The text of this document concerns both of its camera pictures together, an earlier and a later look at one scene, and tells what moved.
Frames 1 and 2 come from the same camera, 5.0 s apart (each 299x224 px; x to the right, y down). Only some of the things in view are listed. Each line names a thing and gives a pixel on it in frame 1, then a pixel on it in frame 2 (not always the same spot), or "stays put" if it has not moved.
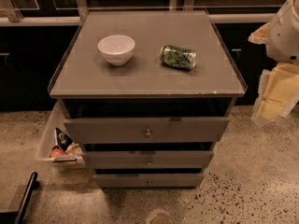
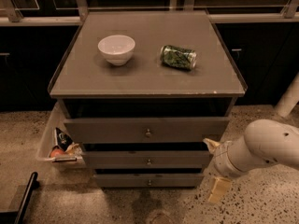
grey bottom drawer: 149,180 stays put
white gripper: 284,36 → 222,159
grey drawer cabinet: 148,94 stays put
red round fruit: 56,152 stays put
